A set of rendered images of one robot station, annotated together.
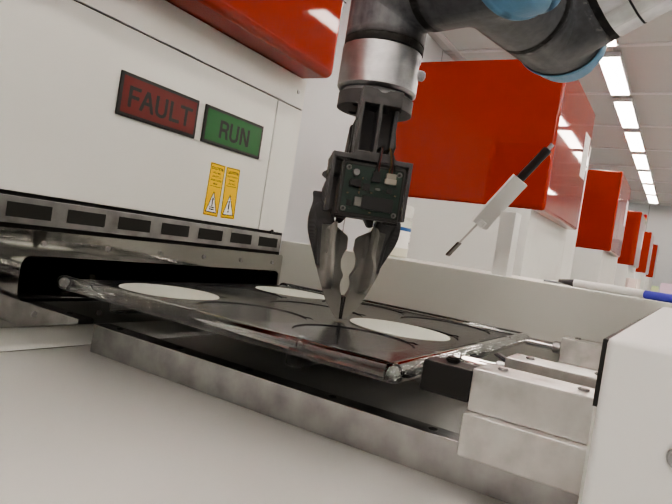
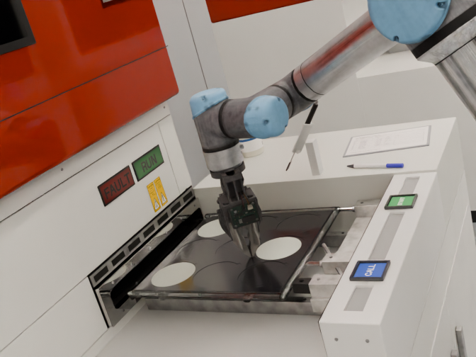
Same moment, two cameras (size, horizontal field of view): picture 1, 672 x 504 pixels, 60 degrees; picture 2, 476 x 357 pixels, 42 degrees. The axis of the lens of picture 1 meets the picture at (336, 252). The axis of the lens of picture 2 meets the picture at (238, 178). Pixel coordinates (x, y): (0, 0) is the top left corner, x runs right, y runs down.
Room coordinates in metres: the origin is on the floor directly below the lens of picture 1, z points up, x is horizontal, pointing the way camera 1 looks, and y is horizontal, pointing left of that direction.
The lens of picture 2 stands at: (-0.62, -0.02, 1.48)
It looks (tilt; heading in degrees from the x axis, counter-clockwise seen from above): 19 degrees down; 359
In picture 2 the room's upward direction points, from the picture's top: 16 degrees counter-clockwise
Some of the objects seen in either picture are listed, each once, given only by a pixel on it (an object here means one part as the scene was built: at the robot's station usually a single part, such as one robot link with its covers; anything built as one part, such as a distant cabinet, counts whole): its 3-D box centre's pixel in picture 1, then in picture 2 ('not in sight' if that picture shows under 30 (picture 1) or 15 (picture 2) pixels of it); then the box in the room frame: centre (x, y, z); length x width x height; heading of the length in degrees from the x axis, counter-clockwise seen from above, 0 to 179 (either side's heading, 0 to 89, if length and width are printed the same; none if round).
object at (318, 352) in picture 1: (196, 318); (201, 295); (0.47, 0.10, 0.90); 0.37 x 0.01 x 0.01; 59
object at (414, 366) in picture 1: (477, 350); (313, 248); (0.53, -0.14, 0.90); 0.38 x 0.01 x 0.01; 149
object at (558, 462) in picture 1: (571, 405); (357, 256); (0.51, -0.22, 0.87); 0.36 x 0.08 x 0.03; 149
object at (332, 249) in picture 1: (332, 270); (240, 242); (0.55, 0.00, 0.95); 0.06 x 0.03 x 0.09; 5
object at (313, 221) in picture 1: (332, 221); (230, 219); (0.57, 0.01, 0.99); 0.05 x 0.02 x 0.09; 95
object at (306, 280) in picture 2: (450, 375); (302, 285); (0.40, -0.09, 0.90); 0.04 x 0.02 x 0.03; 59
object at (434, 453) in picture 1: (286, 400); (246, 304); (0.49, 0.02, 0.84); 0.50 x 0.02 x 0.03; 59
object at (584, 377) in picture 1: (561, 383); (344, 263); (0.44, -0.18, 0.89); 0.08 x 0.03 x 0.03; 59
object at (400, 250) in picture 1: (391, 230); (248, 137); (1.08, -0.10, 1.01); 0.07 x 0.07 x 0.10
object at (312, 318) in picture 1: (315, 311); (237, 249); (0.63, 0.01, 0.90); 0.34 x 0.34 x 0.01; 59
